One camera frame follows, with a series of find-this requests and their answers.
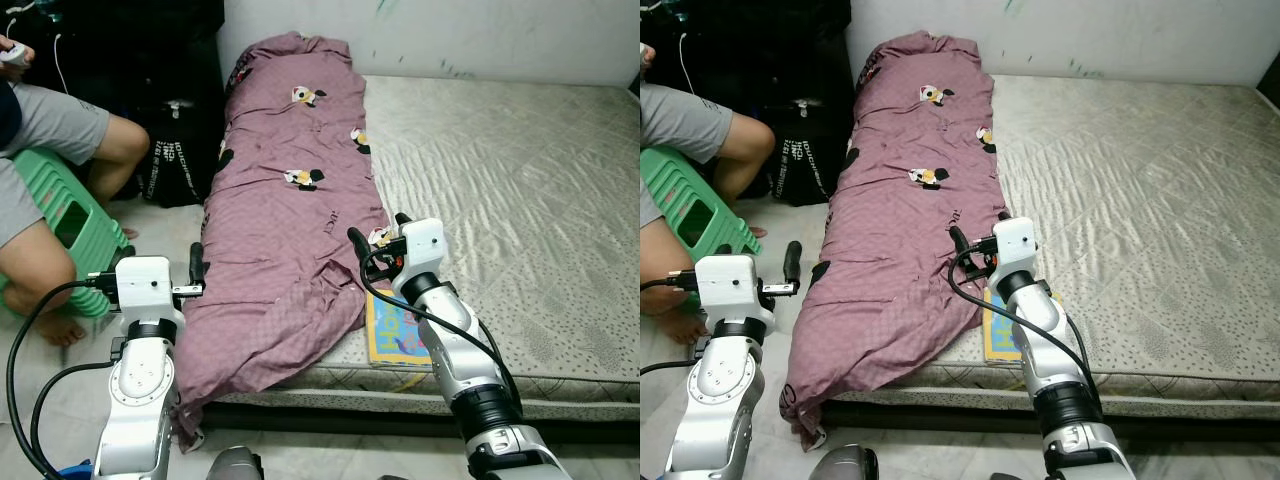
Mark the purple blanket with duck prints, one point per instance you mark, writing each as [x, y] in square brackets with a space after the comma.
[900, 250]
[280, 250]

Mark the colourful children's book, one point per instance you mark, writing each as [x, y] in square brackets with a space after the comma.
[390, 335]
[997, 335]

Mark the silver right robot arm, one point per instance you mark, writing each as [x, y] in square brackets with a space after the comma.
[1050, 350]
[465, 360]

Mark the green plastic stool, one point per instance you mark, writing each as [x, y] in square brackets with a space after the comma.
[675, 185]
[40, 175]

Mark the person in grey shorts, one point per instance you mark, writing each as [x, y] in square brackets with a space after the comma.
[50, 125]
[680, 120]

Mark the grey left robot leg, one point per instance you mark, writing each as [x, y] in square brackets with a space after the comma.
[235, 468]
[850, 465]

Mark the white handheld controller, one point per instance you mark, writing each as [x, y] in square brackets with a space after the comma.
[14, 56]

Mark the black tufted headboard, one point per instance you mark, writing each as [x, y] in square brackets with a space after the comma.
[1272, 95]

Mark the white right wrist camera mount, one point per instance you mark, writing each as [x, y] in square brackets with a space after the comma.
[422, 250]
[1015, 245]

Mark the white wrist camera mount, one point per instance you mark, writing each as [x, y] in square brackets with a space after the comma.
[735, 285]
[150, 285]
[422, 250]
[1015, 245]

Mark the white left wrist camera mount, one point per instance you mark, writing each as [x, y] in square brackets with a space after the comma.
[735, 285]
[150, 285]

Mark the black bed frame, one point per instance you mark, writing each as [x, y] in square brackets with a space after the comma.
[300, 425]
[930, 422]

